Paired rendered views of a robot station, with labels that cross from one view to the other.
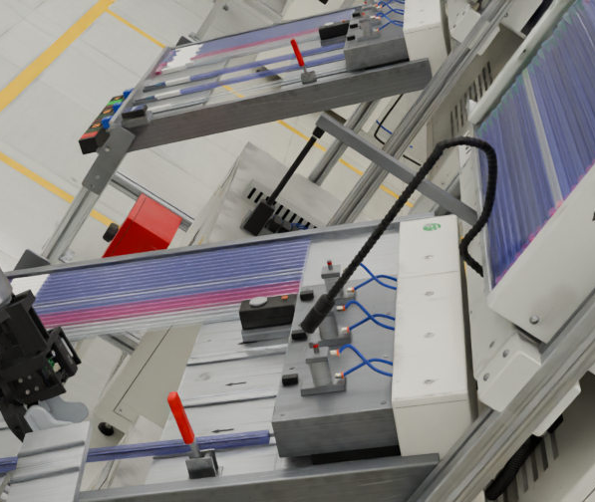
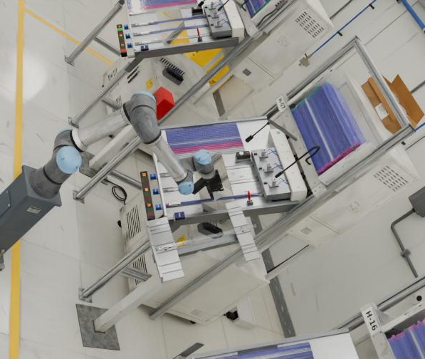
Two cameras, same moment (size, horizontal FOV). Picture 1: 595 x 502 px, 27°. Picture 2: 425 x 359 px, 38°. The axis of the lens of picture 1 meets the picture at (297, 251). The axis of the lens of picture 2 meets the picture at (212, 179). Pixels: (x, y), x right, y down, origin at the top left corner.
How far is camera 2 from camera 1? 2.22 m
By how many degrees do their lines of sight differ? 31
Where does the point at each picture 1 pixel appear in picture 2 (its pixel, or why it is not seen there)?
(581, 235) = (339, 169)
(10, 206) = (48, 42)
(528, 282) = (327, 177)
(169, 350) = not seen: hidden behind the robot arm
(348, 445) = (280, 198)
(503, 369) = (319, 191)
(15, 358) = (213, 183)
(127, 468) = not seen: hidden behind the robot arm
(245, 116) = (179, 50)
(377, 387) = (285, 186)
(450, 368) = (301, 183)
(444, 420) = (301, 195)
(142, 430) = not seen: hidden behind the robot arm
